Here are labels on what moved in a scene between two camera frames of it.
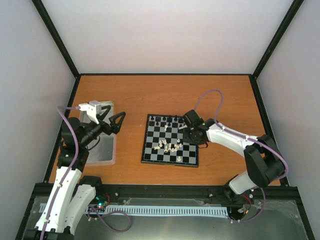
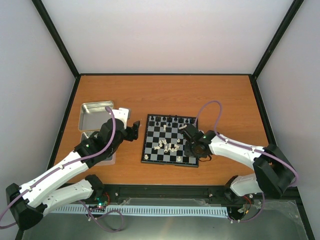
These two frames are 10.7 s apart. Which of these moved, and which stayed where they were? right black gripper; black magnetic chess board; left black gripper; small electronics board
Moved: left black gripper; right black gripper
Stayed: black magnetic chess board; small electronics board
